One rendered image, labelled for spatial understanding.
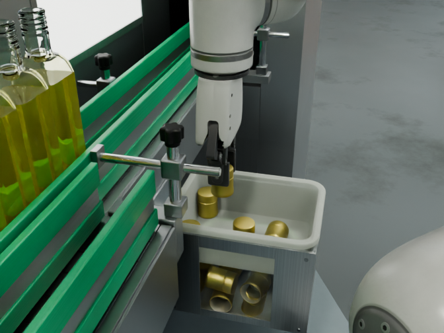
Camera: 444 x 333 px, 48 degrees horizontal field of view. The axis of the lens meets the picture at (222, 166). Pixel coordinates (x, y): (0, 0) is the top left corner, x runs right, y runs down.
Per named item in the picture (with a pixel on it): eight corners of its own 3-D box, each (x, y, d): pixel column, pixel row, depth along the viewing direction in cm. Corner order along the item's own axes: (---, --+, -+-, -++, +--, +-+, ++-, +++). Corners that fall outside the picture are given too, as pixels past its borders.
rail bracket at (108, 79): (88, 119, 94) (78, 49, 88) (123, 123, 93) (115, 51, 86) (78, 128, 91) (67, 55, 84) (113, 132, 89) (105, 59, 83)
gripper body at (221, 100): (205, 49, 73) (206, 119, 79) (184, 71, 65) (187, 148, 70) (256, 52, 72) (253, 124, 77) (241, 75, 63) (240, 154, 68)
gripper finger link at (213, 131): (215, 98, 69) (219, 121, 74) (202, 146, 66) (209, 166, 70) (222, 99, 69) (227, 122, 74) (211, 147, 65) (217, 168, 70)
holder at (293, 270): (170, 238, 96) (165, 168, 88) (316, 262, 90) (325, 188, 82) (135, 302, 81) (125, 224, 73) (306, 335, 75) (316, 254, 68)
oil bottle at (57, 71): (59, 193, 71) (30, 43, 61) (95, 198, 70) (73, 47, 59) (37, 215, 66) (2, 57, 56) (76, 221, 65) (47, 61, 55)
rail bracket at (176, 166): (106, 195, 70) (94, 112, 64) (222, 212, 66) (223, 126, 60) (96, 207, 67) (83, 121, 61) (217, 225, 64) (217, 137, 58)
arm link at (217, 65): (201, 35, 72) (201, 55, 73) (182, 52, 64) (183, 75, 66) (258, 38, 70) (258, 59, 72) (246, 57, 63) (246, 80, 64)
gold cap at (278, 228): (260, 252, 77) (267, 236, 81) (283, 256, 76) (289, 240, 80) (261, 233, 75) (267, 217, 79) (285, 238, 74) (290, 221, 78)
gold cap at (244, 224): (256, 240, 80) (257, 217, 78) (252, 254, 77) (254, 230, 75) (234, 236, 80) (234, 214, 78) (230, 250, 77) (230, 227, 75)
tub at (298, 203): (195, 206, 91) (194, 164, 86) (322, 224, 86) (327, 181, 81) (162, 269, 76) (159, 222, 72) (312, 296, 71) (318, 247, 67)
